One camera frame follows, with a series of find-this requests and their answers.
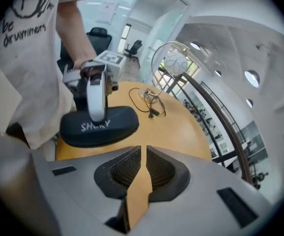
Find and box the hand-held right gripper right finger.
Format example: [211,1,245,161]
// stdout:
[131,144,273,236]

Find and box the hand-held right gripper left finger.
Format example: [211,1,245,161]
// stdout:
[30,145,142,236]

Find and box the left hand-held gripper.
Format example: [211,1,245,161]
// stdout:
[62,50,127,123]

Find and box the black SHERY case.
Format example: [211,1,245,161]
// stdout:
[59,105,141,148]

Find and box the person's left forearm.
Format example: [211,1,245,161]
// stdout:
[56,0,97,70]

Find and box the round wooden table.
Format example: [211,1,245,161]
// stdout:
[180,71,269,190]

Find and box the person in beige t-shirt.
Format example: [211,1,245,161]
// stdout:
[0,0,89,150]

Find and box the white paper notice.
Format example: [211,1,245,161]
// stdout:
[95,0,120,25]

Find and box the brass lamp with white globe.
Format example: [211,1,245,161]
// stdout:
[138,41,190,103]

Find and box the black lamp power cable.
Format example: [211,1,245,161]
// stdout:
[128,87,168,120]

